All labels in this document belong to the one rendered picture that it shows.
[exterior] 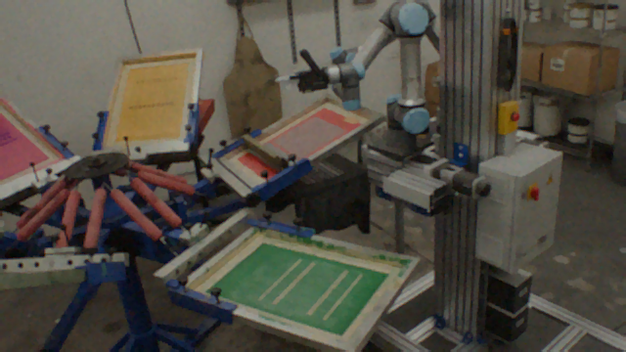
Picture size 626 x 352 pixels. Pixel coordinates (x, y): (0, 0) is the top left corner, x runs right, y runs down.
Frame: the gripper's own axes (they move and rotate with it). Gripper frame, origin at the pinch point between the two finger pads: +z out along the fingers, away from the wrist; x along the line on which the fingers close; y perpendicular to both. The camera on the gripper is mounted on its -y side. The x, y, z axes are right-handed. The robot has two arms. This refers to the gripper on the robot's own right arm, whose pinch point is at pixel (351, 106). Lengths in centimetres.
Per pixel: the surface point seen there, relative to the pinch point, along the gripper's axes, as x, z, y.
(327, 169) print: -29.2, 24.4, 4.1
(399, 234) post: -3, 87, 14
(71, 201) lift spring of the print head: -151, -39, 16
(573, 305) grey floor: 57, 147, 91
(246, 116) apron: -5, 56, -193
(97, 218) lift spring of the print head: -145, -32, 29
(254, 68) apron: 19, 20, -194
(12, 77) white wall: -157, -62, -200
